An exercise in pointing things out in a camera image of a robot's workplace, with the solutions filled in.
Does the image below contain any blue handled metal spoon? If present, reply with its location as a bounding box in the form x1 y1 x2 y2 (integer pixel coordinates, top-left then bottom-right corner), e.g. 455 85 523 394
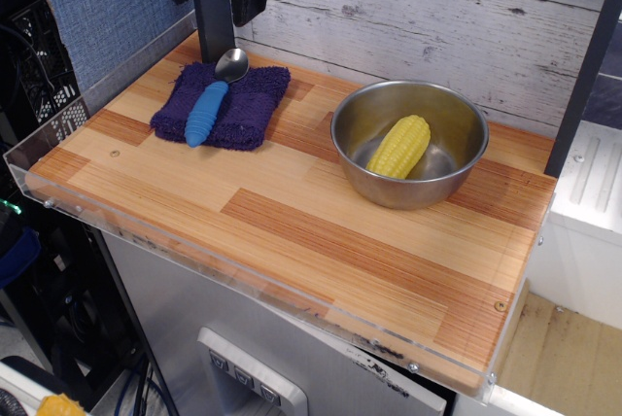
184 48 250 148

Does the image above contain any purple towel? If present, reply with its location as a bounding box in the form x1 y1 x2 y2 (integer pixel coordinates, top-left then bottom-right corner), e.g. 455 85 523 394
150 62 291 151

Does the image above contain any yellow plastic corn cob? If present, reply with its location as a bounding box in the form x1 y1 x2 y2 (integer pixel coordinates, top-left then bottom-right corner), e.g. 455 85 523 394
366 115 431 180

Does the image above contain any blue fabric panel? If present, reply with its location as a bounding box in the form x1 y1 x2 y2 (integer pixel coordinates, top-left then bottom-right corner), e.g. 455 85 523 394
48 0 192 91

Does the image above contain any stainless steel bowl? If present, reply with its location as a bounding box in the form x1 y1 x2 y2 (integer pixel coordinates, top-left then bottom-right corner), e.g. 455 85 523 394
330 81 489 210

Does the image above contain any clear acrylic table guard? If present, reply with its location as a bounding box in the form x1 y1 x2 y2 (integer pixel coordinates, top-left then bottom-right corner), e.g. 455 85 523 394
7 36 555 398

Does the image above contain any stainless steel cabinet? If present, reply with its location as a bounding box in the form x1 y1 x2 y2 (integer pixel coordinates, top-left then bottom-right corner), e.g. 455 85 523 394
101 233 456 415

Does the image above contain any white plastic unit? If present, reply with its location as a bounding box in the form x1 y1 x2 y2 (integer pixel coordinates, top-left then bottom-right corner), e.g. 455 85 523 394
526 121 621 329

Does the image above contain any yellow object bottom left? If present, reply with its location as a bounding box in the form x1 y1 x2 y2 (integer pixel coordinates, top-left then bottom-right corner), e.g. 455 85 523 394
36 394 86 416

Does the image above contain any dark grey vertical post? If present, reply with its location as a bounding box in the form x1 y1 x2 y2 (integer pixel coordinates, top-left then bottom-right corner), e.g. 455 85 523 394
194 0 235 63

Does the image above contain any dark right vertical post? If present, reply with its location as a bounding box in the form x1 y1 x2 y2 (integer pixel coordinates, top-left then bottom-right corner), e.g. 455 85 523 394
544 0 621 178

